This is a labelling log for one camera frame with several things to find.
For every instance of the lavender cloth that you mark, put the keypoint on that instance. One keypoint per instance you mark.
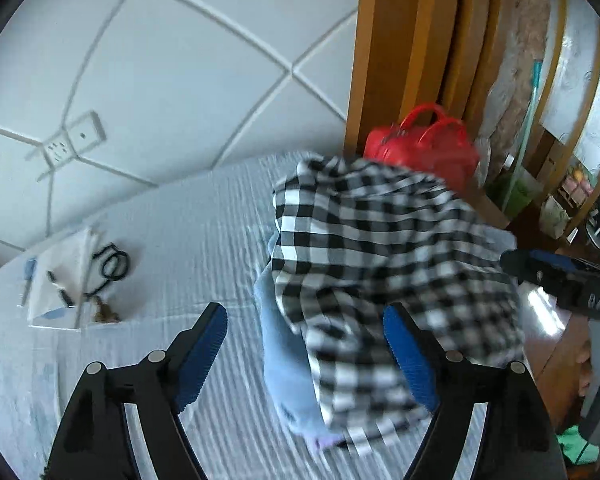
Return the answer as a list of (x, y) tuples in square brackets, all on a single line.
[(325, 442)]

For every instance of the white paper sheets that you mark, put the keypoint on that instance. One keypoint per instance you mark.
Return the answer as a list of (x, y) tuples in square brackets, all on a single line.
[(72, 255)]

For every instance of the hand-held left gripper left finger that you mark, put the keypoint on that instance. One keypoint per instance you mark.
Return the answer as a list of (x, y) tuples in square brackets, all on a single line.
[(202, 355)]

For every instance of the red handbag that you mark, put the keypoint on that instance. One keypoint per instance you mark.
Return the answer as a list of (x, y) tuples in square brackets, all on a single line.
[(430, 147)]

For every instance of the white wall socket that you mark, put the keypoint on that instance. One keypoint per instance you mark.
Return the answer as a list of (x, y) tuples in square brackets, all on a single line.
[(58, 150)]

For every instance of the green bag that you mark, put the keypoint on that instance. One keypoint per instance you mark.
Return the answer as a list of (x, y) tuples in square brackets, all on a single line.
[(515, 195)]

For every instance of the person's right hand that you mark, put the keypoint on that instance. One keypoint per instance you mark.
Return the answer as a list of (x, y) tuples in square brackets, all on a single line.
[(584, 362)]

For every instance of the black pen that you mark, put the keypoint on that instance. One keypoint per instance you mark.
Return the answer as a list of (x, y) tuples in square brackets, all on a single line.
[(60, 290)]

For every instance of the light blue striped bed sheet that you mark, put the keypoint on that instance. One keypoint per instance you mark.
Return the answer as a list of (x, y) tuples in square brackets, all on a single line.
[(180, 240)]

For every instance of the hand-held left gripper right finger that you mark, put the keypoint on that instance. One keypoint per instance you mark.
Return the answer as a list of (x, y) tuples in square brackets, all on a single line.
[(412, 365)]

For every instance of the black white checkered garment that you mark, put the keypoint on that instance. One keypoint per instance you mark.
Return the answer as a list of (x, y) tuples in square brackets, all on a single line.
[(380, 260)]

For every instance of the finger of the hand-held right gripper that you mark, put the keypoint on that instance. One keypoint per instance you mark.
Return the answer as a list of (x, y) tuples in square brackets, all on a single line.
[(525, 265)]

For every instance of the light blue folded garment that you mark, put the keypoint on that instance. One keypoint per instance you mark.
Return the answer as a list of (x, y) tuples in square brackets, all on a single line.
[(285, 360)]

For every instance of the brown key bunch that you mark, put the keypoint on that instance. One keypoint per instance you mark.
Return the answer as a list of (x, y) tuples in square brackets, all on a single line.
[(105, 312)]

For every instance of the blue pen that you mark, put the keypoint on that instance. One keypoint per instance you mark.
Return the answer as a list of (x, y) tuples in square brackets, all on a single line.
[(28, 280)]

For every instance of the white wall switch with dot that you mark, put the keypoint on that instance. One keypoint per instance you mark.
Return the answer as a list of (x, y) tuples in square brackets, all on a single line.
[(86, 130)]

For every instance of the wooden wardrobe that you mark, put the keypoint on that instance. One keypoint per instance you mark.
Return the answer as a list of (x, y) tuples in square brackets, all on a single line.
[(405, 35)]

